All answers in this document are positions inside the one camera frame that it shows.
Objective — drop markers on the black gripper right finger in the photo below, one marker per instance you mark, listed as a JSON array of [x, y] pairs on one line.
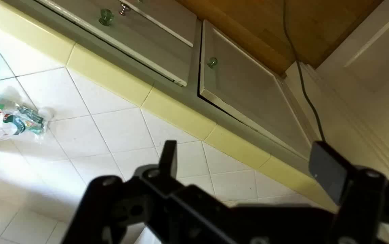
[[329, 171]]

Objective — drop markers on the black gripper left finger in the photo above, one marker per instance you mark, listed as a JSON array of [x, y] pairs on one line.
[[169, 158]]

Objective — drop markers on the green glass knob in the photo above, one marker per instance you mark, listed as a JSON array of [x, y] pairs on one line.
[[105, 17], [211, 63]]

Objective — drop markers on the white panel door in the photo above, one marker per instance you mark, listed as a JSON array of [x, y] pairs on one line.
[[374, 76]]

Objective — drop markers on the grey drawer front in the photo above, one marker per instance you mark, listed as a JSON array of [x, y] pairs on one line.
[[166, 15]]

